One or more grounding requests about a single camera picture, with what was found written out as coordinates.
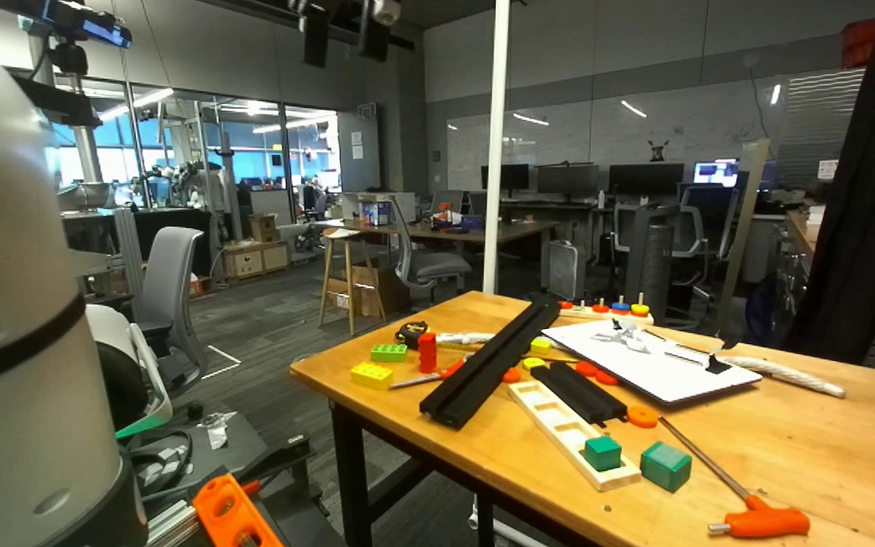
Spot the wooden desk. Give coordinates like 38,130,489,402
314,217,561,293

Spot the row of monitors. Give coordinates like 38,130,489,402
480,161,686,201

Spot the yellow toy brick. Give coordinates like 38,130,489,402
349,361,395,391

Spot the lit monitor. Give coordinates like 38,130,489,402
693,160,741,188

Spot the white box fan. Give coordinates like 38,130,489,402
548,239,587,302

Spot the black tape measure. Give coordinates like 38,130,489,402
395,320,430,349

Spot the white pole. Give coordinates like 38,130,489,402
482,0,512,296

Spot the wooden stool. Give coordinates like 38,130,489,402
317,227,388,337

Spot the black curtain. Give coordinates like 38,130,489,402
785,0,875,378

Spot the wooden board with slots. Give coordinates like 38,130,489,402
507,379,643,493

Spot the white clipboard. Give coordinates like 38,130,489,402
542,317,764,406

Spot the green block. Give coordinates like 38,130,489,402
640,441,693,494
583,435,624,473

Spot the long black rail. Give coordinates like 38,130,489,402
419,298,561,431

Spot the short black rail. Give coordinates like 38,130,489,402
530,361,629,427

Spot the orange handled screwdriver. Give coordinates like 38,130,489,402
387,358,468,390

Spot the camera on mount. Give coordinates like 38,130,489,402
0,0,134,128

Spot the orange handled hex key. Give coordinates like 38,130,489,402
658,415,812,541

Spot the red toy brick tower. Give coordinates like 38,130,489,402
417,331,439,375

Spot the black tower heater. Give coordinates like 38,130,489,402
623,202,682,324

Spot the wooden ring stacker toy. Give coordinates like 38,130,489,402
557,292,655,327

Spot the orange spirit level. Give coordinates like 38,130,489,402
192,473,285,547

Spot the grey office chair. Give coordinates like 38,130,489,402
132,226,210,397
389,198,474,306

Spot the stack of cardboard boxes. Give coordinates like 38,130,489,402
222,213,291,280

